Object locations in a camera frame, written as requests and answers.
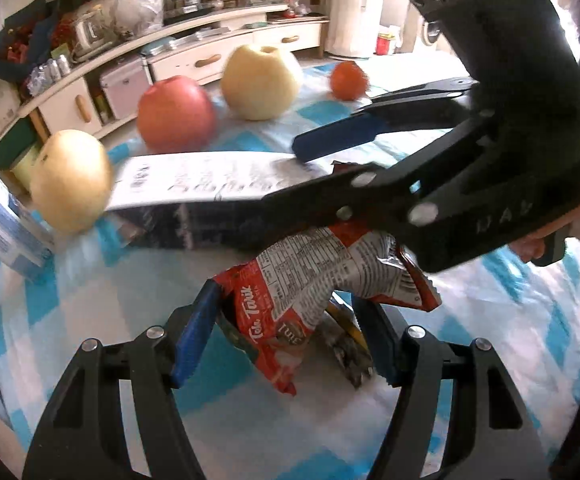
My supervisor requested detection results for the pack of small bottles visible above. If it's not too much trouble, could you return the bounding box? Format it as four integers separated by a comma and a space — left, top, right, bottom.
26, 56, 74, 94

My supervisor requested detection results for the white washing machine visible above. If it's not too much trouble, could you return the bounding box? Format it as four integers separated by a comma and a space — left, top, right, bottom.
419, 19, 444, 47

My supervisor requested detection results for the silver case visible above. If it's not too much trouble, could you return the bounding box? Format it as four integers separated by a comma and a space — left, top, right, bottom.
99, 56, 154, 119

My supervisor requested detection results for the glass electric kettle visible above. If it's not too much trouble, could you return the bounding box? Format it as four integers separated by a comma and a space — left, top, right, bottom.
71, 9, 117, 59

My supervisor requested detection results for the yellow and dark wrapper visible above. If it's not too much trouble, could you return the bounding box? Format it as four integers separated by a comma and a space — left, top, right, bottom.
319, 299, 377, 389

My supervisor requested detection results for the white bottle blue label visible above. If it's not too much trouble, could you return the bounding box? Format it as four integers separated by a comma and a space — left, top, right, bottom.
0, 191, 57, 282

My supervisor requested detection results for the orange tangerine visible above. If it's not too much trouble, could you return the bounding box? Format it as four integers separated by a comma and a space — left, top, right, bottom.
329, 60, 369, 102

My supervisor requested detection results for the dark wrapped flower bouquet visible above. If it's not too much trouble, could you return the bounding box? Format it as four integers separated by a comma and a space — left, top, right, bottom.
0, 9, 77, 82

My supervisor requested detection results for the white TV cabinet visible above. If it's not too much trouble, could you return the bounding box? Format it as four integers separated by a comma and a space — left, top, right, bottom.
0, 4, 332, 162

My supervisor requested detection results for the navy and white milk carton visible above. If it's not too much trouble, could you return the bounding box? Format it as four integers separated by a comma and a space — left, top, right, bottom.
106, 151, 332, 252

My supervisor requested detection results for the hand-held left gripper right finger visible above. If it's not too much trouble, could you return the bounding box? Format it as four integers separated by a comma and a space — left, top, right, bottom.
351, 299, 554, 480

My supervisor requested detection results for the large pale yellow pear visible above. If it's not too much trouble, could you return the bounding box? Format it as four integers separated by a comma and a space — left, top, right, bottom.
220, 43, 305, 122

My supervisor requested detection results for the red apple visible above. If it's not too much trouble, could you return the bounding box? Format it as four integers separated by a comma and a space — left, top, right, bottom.
137, 75, 217, 154

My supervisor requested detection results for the lace-covered standing air conditioner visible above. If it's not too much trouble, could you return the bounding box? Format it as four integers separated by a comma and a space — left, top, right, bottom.
326, 0, 387, 59

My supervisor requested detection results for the blue checked tablecloth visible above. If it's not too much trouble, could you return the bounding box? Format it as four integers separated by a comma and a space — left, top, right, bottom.
0, 52, 580, 480

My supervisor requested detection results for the clear plastic bag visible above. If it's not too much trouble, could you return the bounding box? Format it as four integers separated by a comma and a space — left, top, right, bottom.
111, 0, 167, 37

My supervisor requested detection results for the red snack wrapper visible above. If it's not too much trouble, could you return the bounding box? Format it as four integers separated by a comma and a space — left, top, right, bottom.
212, 221, 444, 397

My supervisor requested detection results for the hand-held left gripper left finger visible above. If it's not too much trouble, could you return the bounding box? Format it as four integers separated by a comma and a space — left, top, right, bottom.
22, 279, 222, 480

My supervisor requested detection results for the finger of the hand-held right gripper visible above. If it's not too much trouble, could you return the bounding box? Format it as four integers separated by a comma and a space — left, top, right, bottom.
291, 76, 477, 164
257, 110, 496, 242

